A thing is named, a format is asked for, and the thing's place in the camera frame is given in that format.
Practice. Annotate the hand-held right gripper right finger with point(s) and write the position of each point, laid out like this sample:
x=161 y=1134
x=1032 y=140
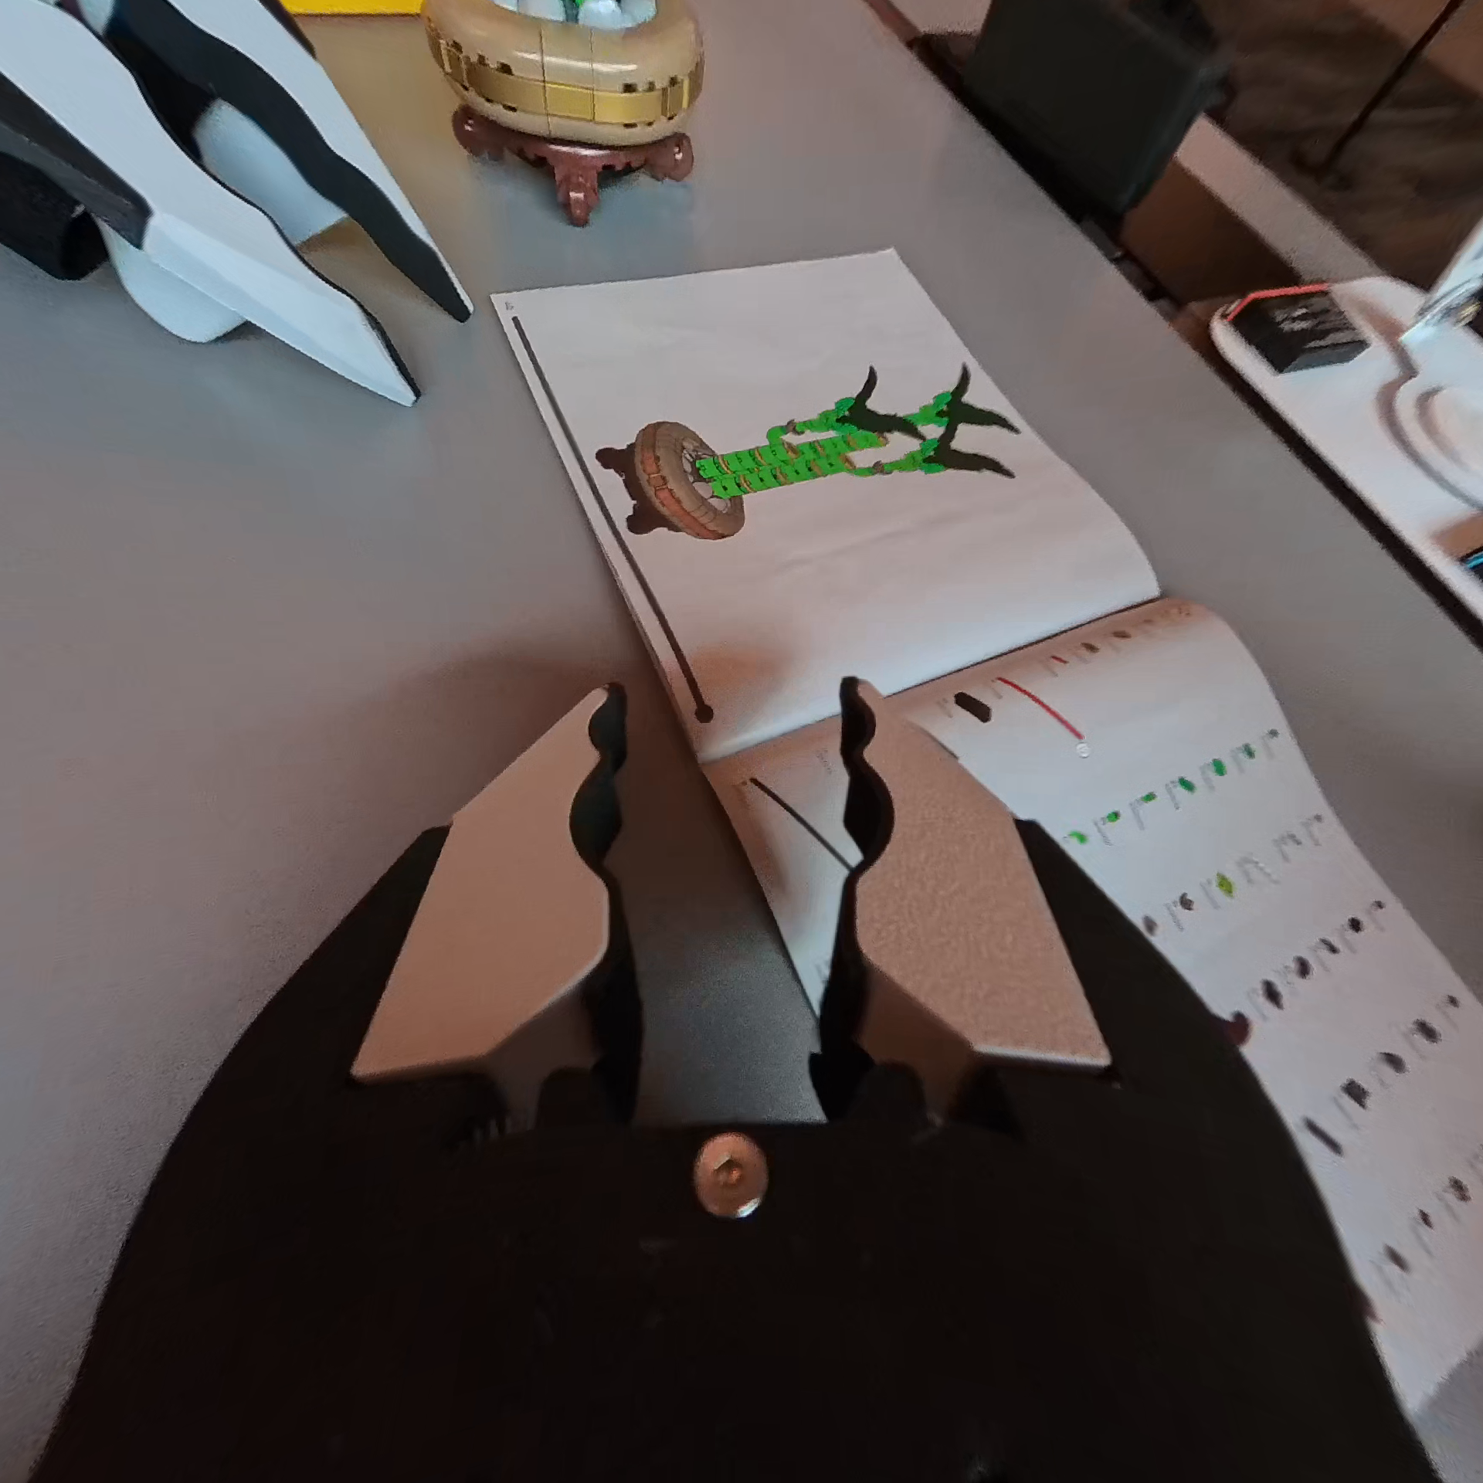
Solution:
x=973 y=927

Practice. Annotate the yellow plastic bin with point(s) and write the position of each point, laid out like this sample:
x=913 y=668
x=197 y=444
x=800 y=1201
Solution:
x=348 y=6

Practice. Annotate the white tray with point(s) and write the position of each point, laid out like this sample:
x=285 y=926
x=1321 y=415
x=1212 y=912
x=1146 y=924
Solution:
x=1332 y=430

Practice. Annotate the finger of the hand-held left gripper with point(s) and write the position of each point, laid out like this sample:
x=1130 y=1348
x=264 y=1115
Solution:
x=336 y=115
x=174 y=219

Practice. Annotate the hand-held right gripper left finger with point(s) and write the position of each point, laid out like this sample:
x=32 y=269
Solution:
x=498 y=927

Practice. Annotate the green lego bamboo plant model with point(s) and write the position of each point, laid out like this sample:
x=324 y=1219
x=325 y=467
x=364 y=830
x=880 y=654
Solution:
x=557 y=82

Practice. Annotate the white lego instruction booklet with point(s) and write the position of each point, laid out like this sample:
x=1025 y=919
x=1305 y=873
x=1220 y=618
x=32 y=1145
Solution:
x=811 y=557

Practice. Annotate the black battery red edge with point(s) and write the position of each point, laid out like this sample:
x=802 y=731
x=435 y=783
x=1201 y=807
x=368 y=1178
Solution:
x=1303 y=331

